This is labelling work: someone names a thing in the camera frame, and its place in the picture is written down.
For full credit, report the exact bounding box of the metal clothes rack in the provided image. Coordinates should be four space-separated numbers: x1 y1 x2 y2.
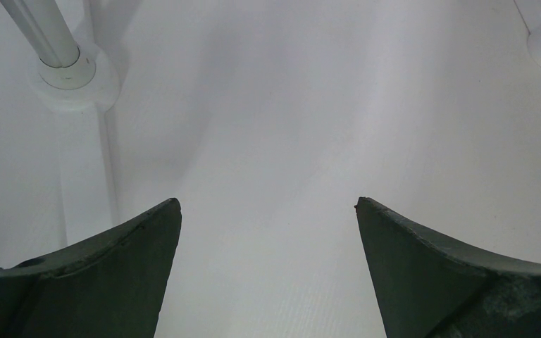
0 1 120 249

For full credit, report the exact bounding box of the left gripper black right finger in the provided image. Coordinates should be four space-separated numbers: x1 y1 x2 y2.
356 197 541 337

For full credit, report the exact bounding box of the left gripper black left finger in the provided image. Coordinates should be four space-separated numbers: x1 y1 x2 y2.
0 198 182 337

